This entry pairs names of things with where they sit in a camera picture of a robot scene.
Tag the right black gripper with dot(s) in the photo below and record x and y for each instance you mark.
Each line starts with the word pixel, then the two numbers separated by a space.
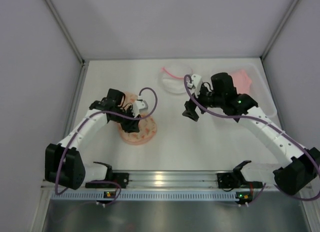
pixel 191 111

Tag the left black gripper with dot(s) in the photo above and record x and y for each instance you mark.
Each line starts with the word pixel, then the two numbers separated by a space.
pixel 130 125

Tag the floral orange bra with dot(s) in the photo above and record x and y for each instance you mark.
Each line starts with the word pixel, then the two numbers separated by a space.
pixel 147 127

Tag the white mesh laundry bag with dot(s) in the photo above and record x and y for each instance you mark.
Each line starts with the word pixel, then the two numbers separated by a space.
pixel 171 77

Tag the pink cloth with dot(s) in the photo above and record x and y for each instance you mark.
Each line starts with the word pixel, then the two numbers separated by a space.
pixel 241 81

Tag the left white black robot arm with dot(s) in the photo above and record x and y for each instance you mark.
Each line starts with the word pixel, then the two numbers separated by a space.
pixel 63 161

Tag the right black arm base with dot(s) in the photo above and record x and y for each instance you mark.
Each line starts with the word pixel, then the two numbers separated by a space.
pixel 227 180

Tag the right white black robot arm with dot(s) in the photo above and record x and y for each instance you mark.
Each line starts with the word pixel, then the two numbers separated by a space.
pixel 296 165

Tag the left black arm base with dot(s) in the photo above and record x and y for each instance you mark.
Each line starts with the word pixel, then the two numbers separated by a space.
pixel 121 178

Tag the clear plastic bin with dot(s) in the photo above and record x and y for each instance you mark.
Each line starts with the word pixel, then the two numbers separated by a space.
pixel 259 89

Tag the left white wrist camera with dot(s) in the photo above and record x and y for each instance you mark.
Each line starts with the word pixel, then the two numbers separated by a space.
pixel 138 107

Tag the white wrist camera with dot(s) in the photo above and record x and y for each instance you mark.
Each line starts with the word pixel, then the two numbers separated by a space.
pixel 195 84
pixel 138 107

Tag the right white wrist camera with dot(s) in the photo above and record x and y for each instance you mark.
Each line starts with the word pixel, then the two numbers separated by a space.
pixel 195 84

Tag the slotted grey cable duct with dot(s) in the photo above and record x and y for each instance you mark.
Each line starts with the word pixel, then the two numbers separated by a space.
pixel 154 195

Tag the aluminium front rail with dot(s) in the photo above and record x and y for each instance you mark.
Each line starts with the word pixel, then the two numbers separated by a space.
pixel 164 180

